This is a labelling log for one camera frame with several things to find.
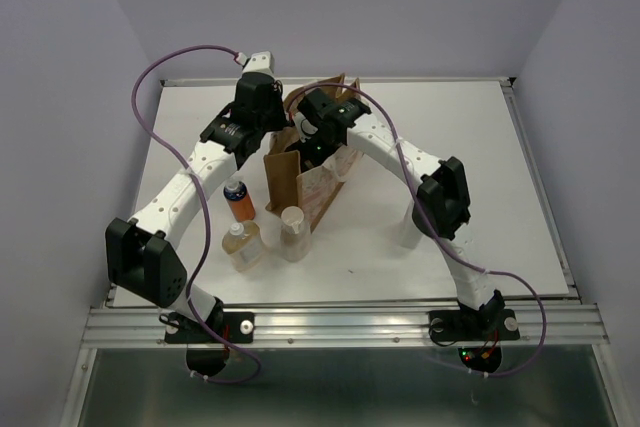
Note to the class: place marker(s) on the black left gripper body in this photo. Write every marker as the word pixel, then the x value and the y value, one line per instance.
pixel 275 119

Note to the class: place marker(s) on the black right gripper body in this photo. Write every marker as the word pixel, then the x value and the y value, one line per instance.
pixel 316 150

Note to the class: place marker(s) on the pink printed canvas bag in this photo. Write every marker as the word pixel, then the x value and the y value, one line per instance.
pixel 293 181

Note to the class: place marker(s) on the beige pump bottle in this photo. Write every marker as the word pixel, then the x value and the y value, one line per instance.
pixel 295 234

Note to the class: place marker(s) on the white square bottle black cap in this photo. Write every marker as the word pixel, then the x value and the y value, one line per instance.
pixel 410 235

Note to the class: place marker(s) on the clear amber liquid bottle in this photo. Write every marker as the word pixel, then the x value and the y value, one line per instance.
pixel 244 245

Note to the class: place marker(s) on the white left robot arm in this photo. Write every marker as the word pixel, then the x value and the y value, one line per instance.
pixel 142 251

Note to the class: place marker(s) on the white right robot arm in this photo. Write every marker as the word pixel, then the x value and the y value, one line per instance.
pixel 438 189

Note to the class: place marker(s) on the orange bottle blue cap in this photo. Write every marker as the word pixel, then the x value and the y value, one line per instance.
pixel 238 199

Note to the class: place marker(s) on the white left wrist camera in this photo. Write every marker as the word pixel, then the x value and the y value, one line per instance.
pixel 260 62

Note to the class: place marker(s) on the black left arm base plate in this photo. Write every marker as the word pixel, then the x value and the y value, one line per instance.
pixel 235 326

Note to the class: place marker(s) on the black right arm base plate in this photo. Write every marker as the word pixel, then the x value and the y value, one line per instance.
pixel 455 326

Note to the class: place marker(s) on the aluminium mounting rail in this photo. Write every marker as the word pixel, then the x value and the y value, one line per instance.
pixel 395 325

